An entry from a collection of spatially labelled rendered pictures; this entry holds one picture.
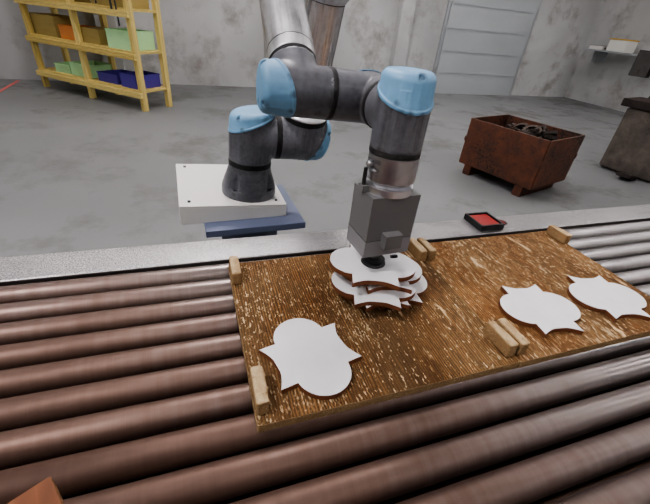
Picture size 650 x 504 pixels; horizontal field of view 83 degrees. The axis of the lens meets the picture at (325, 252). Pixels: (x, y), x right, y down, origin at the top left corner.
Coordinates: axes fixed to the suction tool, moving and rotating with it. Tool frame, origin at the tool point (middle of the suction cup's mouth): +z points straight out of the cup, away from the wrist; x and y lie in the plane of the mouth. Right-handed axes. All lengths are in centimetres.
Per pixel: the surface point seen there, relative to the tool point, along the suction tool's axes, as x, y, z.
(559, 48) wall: 724, 930, -14
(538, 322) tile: -16.6, 25.2, 4.9
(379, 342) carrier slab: -11.6, -3.7, 5.9
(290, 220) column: 41.5, -1.7, 12.7
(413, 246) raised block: 9.4, 16.0, 4.0
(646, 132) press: 217, 492, 47
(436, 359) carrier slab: -17.3, 3.2, 5.9
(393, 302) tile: -7.6, 0.4, 2.0
